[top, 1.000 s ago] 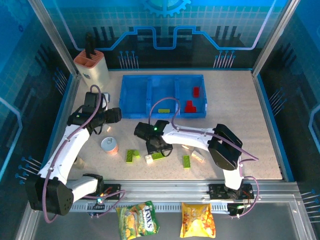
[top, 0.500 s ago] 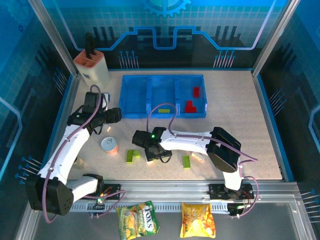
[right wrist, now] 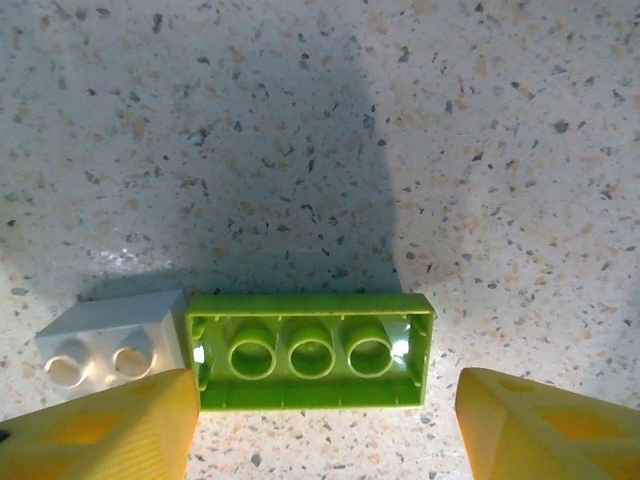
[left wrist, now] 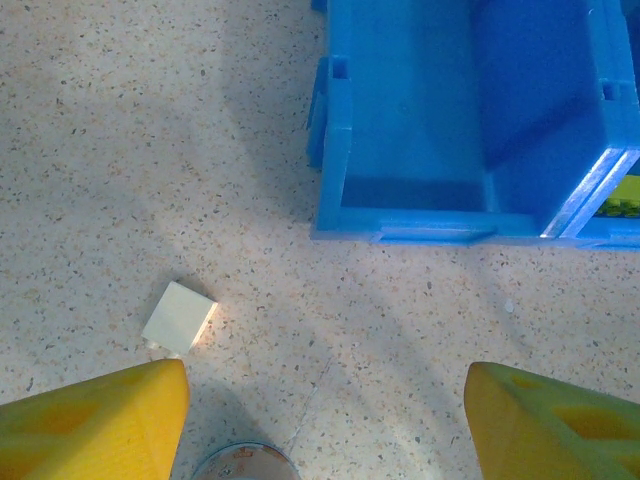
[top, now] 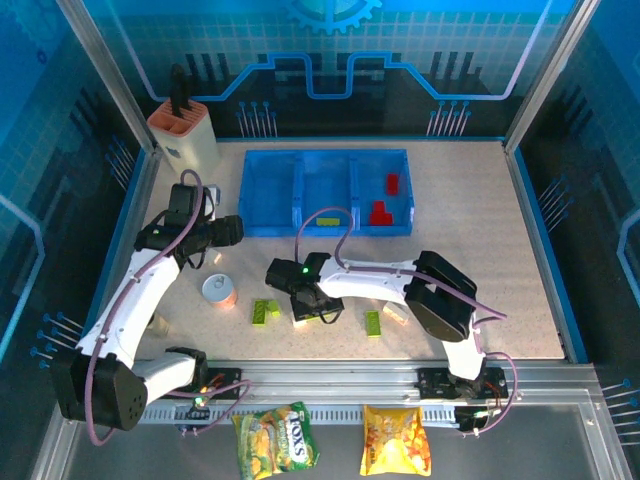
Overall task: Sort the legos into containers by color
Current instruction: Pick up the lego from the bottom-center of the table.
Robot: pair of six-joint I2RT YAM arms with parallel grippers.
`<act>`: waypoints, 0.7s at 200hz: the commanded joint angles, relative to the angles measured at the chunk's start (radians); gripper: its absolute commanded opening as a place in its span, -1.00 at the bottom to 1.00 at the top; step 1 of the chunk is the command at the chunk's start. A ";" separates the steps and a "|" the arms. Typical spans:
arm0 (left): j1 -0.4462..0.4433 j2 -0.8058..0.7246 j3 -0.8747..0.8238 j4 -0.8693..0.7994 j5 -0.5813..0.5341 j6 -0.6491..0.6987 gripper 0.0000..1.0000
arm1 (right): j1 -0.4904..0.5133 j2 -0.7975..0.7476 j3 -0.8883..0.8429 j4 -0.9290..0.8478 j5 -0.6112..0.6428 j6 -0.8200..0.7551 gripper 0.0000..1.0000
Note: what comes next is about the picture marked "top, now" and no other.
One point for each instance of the white small lego brick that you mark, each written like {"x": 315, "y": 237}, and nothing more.
{"x": 216, "y": 257}

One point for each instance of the green small lego brick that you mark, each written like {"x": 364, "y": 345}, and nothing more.
{"x": 274, "y": 308}

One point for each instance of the green long lego brick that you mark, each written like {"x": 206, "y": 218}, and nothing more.
{"x": 372, "y": 323}
{"x": 260, "y": 312}
{"x": 328, "y": 221}

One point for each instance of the white long lego brick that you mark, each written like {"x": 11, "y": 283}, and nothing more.
{"x": 392, "y": 315}

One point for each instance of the red long lego brick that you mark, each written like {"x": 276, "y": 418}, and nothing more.
{"x": 382, "y": 218}
{"x": 392, "y": 183}

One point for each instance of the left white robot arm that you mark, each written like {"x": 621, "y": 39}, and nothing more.
{"x": 135, "y": 300}

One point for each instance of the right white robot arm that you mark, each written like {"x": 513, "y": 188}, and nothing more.
{"x": 370, "y": 282}

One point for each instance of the blue three-compartment bin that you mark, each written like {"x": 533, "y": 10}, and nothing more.
{"x": 267, "y": 190}

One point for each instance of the tin can with pull tab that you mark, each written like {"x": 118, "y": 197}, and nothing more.
{"x": 218, "y": 290}

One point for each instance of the beige knife block orange top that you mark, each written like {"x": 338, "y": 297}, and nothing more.
{"x": 192, "y": 145}

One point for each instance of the green Fox's candy bag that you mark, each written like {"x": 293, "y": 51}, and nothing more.
{"x": 275, "y": 440}

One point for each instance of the left small controller board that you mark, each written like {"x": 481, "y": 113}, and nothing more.
{"x": 197, "y": 402}

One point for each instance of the small controller board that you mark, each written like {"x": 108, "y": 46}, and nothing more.
{"x": 477, "y": 417}
{"x": 197, "y": 402}

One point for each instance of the yellow snack bag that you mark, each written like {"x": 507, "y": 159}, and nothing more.
{"x": 395, "y": 440}

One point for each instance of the right small controller board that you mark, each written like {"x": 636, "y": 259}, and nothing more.
{"x": 477, "y": 417}

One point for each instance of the aluminium mounting rail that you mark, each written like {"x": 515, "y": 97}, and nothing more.
{"x": 325, "y": 380}

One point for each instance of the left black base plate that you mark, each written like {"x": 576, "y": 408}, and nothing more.
{"x": 227, "y": 377}

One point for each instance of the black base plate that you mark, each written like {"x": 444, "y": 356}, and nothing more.
{"x": 227, "y": 377}
{"x": 435, "y": 382}

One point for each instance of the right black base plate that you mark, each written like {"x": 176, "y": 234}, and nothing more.
{"x": 435, "y": 382}

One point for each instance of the aluminium frame post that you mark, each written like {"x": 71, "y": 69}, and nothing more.
{"x": 550, "y": 75}
{"x": 111, "y": 75}

